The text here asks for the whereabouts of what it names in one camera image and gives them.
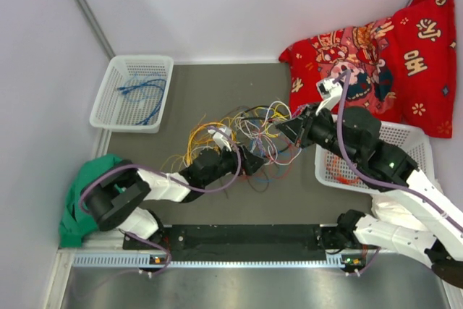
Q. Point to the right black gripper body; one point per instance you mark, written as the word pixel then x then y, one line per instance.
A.
pixel 319 129

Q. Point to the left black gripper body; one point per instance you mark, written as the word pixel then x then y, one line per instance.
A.
pixel 244 166

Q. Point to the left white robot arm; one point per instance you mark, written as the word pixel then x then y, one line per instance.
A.
pixel 114 198

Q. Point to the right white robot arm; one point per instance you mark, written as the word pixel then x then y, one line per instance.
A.
pixel 354 135

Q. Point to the right white plastic basket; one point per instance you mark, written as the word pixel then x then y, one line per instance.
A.
pixel 332 171

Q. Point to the white plastic basket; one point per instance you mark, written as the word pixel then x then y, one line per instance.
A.
pixel 133 94
pixel 332 171

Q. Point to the red printed pillow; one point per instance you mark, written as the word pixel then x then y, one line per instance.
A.
pixel 403 67

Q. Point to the left white plastic basket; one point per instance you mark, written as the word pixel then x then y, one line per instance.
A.
pixel 133 94

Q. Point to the green cloth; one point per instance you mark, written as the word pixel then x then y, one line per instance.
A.
pixel 75 224

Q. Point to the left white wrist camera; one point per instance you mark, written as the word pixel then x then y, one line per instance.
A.
pixel 221 139

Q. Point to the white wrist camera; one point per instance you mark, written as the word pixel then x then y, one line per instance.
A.
pixel 330 90
pixel 221 139

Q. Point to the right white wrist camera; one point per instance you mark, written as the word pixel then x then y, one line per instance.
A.
pixel 330 90

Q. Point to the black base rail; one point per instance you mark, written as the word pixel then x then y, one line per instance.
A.
pixel 233 246

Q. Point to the grey corner post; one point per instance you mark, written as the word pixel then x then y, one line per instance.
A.
pixel 95 28

